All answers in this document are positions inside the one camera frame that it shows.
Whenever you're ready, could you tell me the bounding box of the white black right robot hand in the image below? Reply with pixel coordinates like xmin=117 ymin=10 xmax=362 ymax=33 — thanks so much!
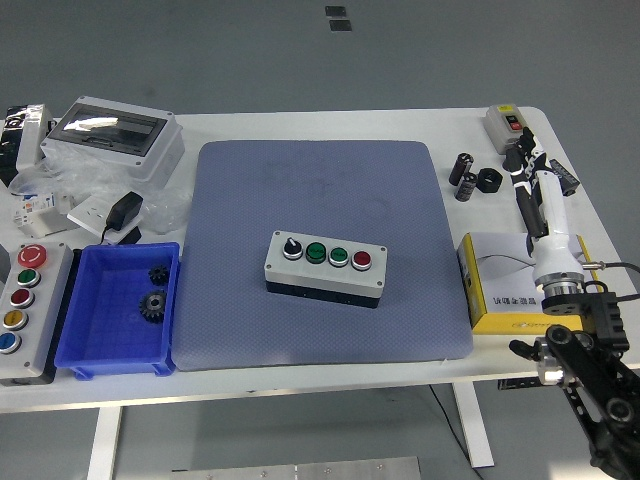
xmin=509 ymin=127 xmax=586 ymax=288

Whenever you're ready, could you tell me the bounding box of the white circuit breaker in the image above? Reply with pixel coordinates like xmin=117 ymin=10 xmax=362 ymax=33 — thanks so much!
xmin=10 ymin=192 xmax=76 ymax=239

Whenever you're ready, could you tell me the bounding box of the large black bevel gear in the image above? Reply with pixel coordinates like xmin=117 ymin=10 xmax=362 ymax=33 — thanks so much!
xmin=138 ymin=289 xmax=169 ymax=325

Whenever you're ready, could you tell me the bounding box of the blue plastic bin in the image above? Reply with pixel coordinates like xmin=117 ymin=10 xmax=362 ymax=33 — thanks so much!
xmin=53 ymin=242 xmax=181 ymax=381

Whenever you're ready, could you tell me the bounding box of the blue-grey table mat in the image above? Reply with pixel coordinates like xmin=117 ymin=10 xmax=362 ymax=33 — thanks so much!
xmin=172 ymin=139 xmax=475 ymax=372

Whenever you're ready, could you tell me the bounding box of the black module with green terminal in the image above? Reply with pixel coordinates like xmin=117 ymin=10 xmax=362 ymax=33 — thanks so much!
xmin=549 ymin=158 xmax=581 ymax=197

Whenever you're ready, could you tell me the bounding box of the white rectangular box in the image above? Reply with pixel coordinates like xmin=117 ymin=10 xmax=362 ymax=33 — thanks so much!
xmin=16 ymin=103 xmax=55 ymax=171

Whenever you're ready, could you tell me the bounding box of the yellow white cardboard box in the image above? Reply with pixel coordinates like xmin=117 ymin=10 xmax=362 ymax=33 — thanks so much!
xmin=457 ymin=231 xmax=611 ymax=335

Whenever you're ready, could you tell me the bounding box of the grey five-button control box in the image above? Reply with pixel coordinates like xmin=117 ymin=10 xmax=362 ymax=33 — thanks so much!
xmin=0 ymin=242 xmax=75 ymax=386

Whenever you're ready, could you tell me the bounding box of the silver metal plate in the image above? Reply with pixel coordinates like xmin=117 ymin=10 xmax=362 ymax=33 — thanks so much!
xmin=169 ymin=455 xmax=422 ymax=480

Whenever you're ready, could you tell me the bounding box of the white table leg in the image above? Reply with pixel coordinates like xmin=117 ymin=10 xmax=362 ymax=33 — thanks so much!
xmin=85 ymin=407 xmax=124 ymax=480
xmin=452 ymin=382 xmax=495 ymax=469

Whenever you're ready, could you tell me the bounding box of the black hex nut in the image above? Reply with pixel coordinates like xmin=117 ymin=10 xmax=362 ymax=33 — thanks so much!
xmin=475 ymin=168 xmax=504 ymax=195

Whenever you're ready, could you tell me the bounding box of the black cable under table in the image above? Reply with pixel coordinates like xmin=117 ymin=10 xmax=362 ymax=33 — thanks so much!
xmin=428 ymin=384 xmax=484 ymax=480

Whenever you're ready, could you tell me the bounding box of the grey red-black switch box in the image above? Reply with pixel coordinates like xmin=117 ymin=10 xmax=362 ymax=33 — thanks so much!
xmin=483 ymin=103 xmax=537 ymax=156

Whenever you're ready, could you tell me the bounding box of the grey four-button control box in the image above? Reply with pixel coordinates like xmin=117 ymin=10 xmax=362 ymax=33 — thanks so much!
xmin=263 ymin=229 xmax=389 ymax=309

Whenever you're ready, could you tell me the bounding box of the black foil bag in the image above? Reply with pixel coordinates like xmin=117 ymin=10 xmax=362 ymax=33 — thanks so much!
xmin=0 ymin=104 xmax=31 ymax=189

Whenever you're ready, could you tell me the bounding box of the white wall socket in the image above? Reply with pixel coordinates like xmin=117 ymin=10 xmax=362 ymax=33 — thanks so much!
xmin=67 ymin=195 xmax=126 ymax=236

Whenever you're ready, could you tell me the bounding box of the black power adapter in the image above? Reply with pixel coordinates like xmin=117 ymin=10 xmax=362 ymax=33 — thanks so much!
xmin=99 ymin=191 xmax=145 ymax=246

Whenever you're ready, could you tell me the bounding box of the grey enclosure with clear lid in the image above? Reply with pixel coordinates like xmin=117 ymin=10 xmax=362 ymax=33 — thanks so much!
xmin=39 ymin=95 xmax=186 ymax=189

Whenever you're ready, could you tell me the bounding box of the clear plastic bag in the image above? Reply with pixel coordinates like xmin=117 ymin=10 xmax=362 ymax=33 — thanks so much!
xmin=8 ymin=147 xmax=194 ymax=236

